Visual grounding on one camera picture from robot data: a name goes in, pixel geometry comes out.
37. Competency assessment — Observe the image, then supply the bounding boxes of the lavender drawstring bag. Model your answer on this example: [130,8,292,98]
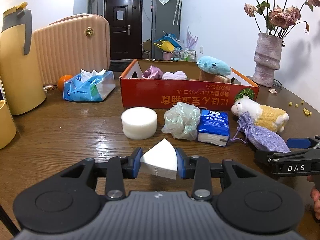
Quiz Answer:
[230,112,291,153]

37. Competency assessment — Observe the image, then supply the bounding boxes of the yellow white sheep plush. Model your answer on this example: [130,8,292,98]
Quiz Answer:
[231,96,289,133]

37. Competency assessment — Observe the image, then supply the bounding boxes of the white wedge sponge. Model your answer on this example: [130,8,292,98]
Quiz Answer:
[140,139,177,180]

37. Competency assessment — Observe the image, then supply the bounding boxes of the white round sponge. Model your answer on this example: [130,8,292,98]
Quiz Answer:
[121,107,157,140]

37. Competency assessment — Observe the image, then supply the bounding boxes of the white mesh bath pouf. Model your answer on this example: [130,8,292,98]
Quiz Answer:
[162,102,201,141]

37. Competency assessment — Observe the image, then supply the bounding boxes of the lilac towel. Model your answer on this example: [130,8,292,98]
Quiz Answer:
[162,70,188,80]

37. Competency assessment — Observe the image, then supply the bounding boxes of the pink satin pouch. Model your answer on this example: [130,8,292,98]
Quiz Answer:
[142,65,163,79]

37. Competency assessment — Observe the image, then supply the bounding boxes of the light blue plush toy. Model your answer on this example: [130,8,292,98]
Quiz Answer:
[196,56,232,76]

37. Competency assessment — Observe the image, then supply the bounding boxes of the person's hand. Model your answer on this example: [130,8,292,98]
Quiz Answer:
[310,185,320,220]

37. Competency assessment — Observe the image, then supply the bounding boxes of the yellow crumbs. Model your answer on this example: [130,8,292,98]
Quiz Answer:
[289,100,312,116]

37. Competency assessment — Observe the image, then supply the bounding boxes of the blue pocket tissue pack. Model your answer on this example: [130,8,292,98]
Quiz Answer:
[197,109,230,147]

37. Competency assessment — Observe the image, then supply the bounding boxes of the fallen pink petal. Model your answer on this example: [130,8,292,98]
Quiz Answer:
[268,88,277,94]

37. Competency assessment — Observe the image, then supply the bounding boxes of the black glasses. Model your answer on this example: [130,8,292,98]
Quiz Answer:
[273,79,283,89]

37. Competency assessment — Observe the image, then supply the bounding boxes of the pink textured vase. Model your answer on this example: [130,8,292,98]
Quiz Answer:
[253,33,283,88]

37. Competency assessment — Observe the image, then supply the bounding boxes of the red orange cardboard box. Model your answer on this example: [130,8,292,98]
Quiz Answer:
[119,59,259,111]

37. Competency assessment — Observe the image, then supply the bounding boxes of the blue tissue packet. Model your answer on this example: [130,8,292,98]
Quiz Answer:
[62,69,116,102]

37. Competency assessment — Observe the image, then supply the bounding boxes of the black chair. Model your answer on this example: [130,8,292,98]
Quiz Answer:
[109,60,132,72]

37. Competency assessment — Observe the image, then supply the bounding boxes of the orange fruit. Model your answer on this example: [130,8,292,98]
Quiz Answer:
[57,75,73,92]

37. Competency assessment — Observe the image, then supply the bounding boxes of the yellow mug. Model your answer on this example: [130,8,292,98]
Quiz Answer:
[0,100,17,149]

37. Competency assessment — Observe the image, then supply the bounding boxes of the dried pink roses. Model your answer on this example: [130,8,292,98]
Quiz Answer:
[244,0,319,40]

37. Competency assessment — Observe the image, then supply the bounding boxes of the small cardboard box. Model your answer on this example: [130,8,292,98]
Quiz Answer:
[142,39,151,59]

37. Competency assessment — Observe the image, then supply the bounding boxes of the purple feather decoration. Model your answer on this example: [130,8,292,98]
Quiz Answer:
[185,27,199,50]

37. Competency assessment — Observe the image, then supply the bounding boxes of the yellow thermos jug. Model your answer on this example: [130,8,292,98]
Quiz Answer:
[1,2,46,115]

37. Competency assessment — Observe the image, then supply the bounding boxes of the blue yellow bag pile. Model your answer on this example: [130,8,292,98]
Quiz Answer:
[153,33,183,53]

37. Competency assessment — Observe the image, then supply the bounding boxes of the pink ribbed suitcase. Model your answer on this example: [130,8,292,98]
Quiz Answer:
[33,14,111,85]

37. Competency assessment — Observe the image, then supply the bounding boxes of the dark brown door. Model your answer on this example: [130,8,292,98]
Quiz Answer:
[104,0,142,60]

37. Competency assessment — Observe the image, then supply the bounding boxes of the grey refrigerator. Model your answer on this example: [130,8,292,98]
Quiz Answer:
[151,0,181,60]

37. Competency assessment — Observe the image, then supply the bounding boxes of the metal wire cart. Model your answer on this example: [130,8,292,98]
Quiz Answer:
[171,47,196,62]

